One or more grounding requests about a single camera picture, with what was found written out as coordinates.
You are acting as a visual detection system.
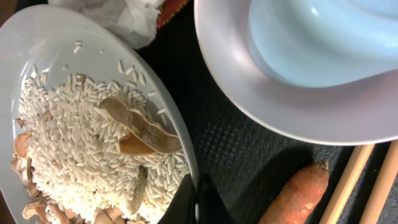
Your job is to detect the light blue cup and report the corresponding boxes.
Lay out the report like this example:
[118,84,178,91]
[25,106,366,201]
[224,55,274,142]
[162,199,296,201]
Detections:
[248,0,397,88]

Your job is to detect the white small bowl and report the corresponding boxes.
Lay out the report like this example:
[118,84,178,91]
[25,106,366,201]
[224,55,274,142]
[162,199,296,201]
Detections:
[193,1,397,146]

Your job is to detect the wooden chopstick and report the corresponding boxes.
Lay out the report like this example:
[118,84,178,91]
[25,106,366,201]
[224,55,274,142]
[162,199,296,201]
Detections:
[320,144,375,224]
[359,140,398,224]

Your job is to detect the white dinner plate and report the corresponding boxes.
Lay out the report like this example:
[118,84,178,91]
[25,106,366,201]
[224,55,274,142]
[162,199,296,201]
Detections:
[1,4,198,223]

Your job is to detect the white tissue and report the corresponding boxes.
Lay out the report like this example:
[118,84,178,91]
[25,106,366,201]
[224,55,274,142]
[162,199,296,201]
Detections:
[48,0,164,49]

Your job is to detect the round black serving tray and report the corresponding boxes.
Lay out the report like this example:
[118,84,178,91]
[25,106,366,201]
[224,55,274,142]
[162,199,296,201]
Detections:
[136,0,398,224]

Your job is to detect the rice and shell leftovers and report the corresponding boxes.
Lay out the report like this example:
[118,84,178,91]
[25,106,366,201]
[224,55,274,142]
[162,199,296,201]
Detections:
[10,63,191,223]

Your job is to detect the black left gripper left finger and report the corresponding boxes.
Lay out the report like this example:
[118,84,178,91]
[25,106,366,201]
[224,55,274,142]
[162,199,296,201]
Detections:
[158,174,196,224]

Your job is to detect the red snack wrapper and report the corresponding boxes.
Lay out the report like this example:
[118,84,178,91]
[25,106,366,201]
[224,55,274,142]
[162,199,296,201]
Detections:
[157,0,190,30]

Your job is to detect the orange carrot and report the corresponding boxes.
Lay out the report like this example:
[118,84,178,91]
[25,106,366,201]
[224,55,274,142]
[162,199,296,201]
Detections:
[259,161,329,224]

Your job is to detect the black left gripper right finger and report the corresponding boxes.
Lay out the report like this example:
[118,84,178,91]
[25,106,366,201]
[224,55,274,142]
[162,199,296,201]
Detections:
[198,174,236,224]

